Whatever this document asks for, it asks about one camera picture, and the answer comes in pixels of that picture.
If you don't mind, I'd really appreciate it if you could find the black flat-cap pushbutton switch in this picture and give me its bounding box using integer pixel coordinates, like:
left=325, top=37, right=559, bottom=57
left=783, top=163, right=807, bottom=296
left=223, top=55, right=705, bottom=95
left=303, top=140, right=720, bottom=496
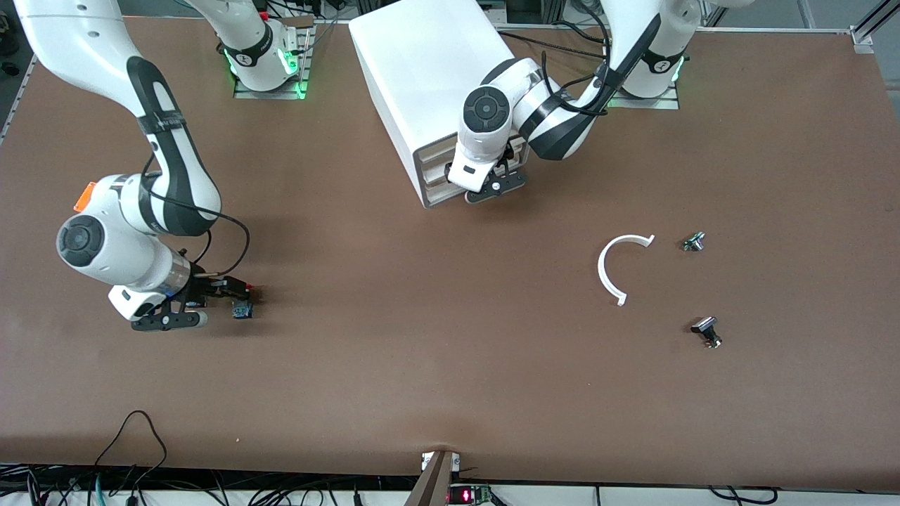
left=690, top=316, right=724, bottom=351

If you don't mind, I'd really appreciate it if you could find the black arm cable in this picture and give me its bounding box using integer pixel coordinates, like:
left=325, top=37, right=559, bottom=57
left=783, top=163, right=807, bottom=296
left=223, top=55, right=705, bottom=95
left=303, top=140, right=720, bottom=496
left=538, top=42, right=616, bottom=119
left=144, top=156, right=251, bottom=278

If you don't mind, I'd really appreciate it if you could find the aluminium frame profile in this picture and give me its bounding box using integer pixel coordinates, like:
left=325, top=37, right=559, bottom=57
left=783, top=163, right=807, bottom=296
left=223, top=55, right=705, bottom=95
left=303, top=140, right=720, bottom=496
left=849, top=0, right=900, bottom=56

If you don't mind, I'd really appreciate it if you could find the black cable bundle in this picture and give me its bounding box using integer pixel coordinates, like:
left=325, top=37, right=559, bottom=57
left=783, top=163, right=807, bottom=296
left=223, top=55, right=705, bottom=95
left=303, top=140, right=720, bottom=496
left=0, top=464, right=394, bottom=506

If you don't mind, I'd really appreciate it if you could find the circuit board with red display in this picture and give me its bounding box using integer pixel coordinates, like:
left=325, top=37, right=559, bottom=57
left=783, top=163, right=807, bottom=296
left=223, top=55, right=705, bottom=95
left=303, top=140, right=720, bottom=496
left=449, top=484, right=493, bottom=505

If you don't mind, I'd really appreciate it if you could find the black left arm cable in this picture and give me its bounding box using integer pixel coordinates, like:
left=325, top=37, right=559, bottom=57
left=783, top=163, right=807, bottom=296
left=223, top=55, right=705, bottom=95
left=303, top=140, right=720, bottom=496
left=538, top=42, right=616, bottom=119

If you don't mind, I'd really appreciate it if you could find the black looped cable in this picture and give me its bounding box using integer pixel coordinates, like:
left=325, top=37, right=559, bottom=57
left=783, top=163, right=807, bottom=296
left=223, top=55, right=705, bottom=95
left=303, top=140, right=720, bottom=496
left=91, top=410, right=169, bottom=506

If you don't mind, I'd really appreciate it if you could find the black cable behind cabinet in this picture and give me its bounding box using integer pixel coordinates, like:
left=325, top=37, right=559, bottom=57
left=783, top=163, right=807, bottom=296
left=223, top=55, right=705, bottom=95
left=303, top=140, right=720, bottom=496
left=492, top=25, right=609, bottom=60

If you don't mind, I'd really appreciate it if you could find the brown camera stand post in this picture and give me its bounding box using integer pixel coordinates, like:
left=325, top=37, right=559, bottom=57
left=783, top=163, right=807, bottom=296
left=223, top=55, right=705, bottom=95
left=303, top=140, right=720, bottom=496
left=404, top=450, right=454, bottom=506

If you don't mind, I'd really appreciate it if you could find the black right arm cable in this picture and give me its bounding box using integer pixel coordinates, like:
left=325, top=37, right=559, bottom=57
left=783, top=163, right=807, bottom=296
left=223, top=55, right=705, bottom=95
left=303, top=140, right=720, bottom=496
left=144, top=156, right=251, bottom=278

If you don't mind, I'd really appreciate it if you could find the white storage cabinet grey frame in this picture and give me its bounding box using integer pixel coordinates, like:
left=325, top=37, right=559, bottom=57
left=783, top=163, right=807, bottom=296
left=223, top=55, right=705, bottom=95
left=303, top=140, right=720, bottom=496
left=349, top=0, right=536, bottom=210

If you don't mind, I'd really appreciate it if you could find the white C-shaped plastic ring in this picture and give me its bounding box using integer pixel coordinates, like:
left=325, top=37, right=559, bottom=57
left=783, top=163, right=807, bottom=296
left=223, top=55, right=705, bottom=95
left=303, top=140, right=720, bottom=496
left=597, top=233, right=656, bottom=308

